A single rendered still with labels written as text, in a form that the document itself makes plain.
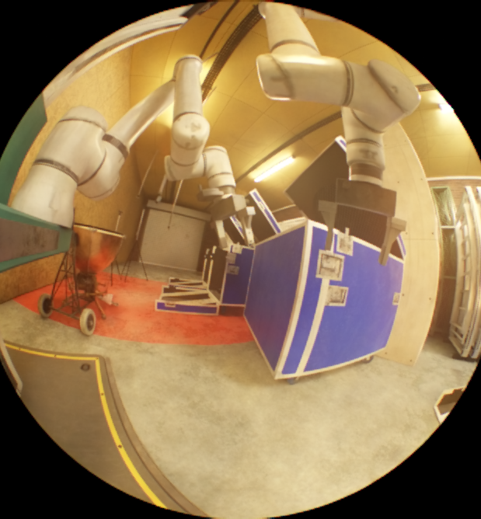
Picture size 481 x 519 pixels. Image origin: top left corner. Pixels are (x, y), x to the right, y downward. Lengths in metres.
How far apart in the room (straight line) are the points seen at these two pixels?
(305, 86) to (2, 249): 0.37
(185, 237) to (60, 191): 7.53
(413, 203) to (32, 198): 2.29
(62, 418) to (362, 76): 0.76
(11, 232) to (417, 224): 2.11
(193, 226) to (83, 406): 7.80
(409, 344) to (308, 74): 1.91
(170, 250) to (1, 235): 7.59
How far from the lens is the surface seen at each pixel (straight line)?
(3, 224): 0.20
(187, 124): 0.38
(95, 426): 0.46
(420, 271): 1.82
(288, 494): 0.76
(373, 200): 0.33
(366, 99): 0.27
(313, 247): 0.71
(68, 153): 0.41
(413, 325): 1.84
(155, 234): 7.73
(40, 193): 0.37
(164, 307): 1.90
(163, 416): 0.83
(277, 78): 0.25
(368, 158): 0.33
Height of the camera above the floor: 0.71
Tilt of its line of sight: 2 degrees up
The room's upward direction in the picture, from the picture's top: 10 degrees clockwise
